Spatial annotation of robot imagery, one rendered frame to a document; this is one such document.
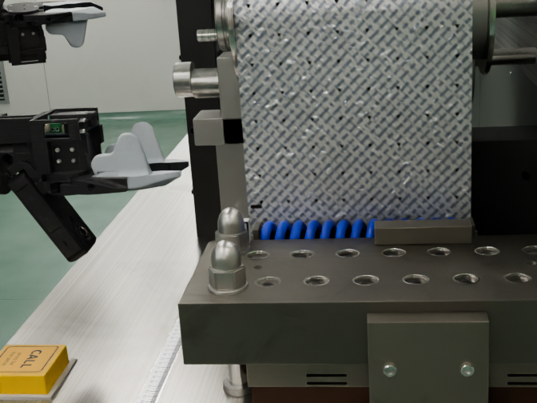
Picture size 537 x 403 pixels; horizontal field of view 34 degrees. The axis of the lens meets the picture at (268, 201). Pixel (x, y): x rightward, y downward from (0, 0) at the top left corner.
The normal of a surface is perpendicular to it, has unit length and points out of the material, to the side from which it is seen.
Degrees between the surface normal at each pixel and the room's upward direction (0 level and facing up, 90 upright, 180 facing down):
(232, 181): 90
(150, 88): 90
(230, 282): 90
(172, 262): 0
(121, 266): 0
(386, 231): 90
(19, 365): 0
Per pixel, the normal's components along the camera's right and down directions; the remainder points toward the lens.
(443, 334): -0.11, 0.30
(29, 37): 0.28, 0.40
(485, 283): -0.06, -0.95
